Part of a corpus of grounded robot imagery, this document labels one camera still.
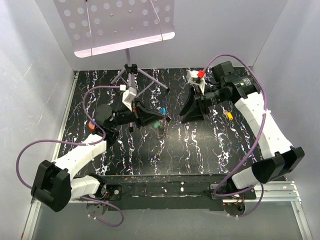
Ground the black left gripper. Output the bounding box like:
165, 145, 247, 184
109, 98, 164, 130

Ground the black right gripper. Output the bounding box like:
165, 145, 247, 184
178, 84, 229, 124

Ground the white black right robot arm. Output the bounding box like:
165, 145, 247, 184
179, 61, 305, 199

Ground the small yellow orange block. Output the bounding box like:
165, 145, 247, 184
225, 112, 234, 120

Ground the colourful toy block figure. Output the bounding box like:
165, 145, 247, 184
88, 120, 96, 131

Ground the lilac perforated music stand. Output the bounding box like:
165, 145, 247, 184
52, 0, 176, 133

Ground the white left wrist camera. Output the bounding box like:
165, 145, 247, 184
120, 84, 137, 112

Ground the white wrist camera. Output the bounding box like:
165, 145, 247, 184
186, 70, 206, 94
120, 84, 137, 112

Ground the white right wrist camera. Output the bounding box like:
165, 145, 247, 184
186, 70, 206, 94

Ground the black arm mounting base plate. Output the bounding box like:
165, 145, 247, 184
77, 173, 258, 213

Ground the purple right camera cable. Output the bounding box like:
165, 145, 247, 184
202, 53, 270, 218

